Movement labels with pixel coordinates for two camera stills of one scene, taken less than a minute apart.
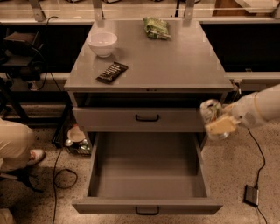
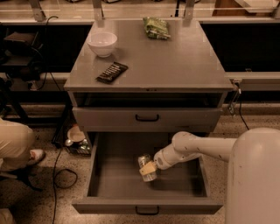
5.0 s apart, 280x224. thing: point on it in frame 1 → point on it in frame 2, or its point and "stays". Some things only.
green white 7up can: x=212 y=109 → x=143 y=160
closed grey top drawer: x=139 y=119 stays
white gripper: x=247 y=112 → x=161 y=158
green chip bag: x=157 y=28 stays
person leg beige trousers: x=16 y=142 stays
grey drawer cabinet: x=121 y=80 stays
